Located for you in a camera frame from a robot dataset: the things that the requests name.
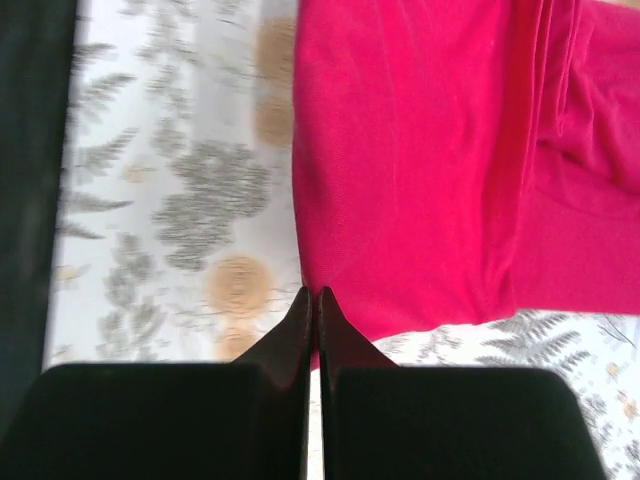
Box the floral table mat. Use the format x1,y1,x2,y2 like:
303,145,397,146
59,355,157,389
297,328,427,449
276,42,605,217
46,1,639,479

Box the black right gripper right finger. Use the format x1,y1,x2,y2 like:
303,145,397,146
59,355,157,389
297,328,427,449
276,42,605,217
317,288,605,480

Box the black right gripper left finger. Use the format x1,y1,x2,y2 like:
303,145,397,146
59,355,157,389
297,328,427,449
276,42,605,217
1,289,312,479

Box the pink t shirt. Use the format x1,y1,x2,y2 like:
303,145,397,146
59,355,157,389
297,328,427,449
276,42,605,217
293,1,639,340

